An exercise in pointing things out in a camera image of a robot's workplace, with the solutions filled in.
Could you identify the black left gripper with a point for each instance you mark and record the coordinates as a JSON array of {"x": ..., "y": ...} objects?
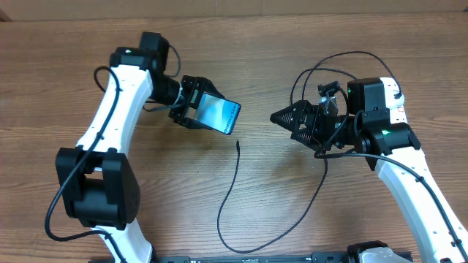
[{"x": 192, "y": 84}]

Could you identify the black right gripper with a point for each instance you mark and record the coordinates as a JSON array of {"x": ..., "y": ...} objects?
[{"x": 300, "y": 113}]

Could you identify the black Samsung Galaxy smartphone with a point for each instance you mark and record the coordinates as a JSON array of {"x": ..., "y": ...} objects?
[{"x": 217, "y": 113}]

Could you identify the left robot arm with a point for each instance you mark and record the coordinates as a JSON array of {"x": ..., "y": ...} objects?
[{"x": 99, "y": 193}]

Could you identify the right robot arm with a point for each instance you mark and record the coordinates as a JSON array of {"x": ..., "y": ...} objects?
[{"x": 375, "y": 127}]

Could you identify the white USB charger plug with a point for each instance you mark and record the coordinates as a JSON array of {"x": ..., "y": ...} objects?
[{"x": 392, "y": 100}]

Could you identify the white power strip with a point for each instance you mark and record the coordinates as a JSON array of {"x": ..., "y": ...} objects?
[{"x": 397, "y": 115}]

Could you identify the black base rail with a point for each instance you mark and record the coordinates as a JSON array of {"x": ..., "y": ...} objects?
[{"x": 313, "y": 258}]

